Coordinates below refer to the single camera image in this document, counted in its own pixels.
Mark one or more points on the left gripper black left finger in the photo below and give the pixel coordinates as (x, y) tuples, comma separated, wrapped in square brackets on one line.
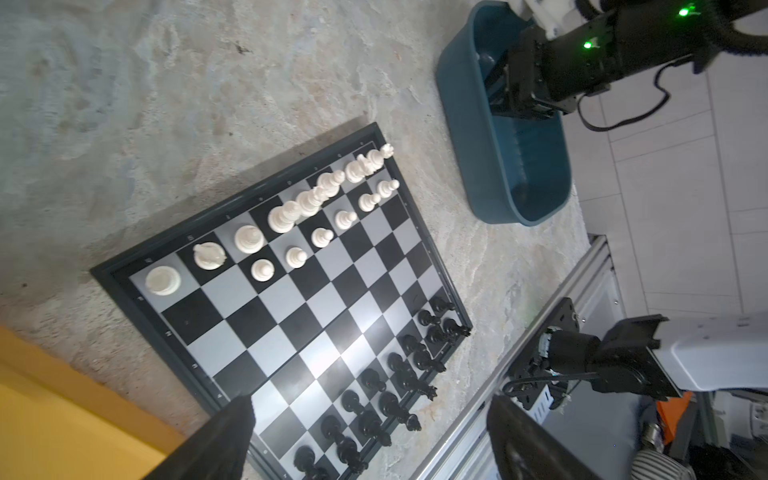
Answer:
[(217, 450)]

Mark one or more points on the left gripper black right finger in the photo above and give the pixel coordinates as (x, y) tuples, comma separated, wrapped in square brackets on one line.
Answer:
[(522, 449)]

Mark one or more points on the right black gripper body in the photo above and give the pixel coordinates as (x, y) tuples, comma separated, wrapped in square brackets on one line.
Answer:
[(537, 78)]

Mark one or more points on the yellow plastic tray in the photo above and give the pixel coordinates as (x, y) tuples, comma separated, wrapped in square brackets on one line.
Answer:
[(59, 424)]

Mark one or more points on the black white chess board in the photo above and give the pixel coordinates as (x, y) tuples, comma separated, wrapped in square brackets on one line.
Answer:
[(332, 329)]

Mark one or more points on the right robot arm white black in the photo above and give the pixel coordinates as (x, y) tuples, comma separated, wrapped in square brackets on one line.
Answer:
[(653, 355)]

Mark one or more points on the teal plastic bin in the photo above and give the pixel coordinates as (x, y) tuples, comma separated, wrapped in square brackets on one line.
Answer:
[(513, 171)]

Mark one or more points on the aluminium mounting rail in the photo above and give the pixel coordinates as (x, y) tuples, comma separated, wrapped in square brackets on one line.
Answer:
[(598, 429)]

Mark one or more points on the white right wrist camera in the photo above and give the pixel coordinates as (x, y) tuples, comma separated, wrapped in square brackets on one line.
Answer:
[(555, 17)]

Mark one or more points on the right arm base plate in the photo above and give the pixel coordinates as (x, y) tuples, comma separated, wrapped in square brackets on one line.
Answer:
[(537, 399)]

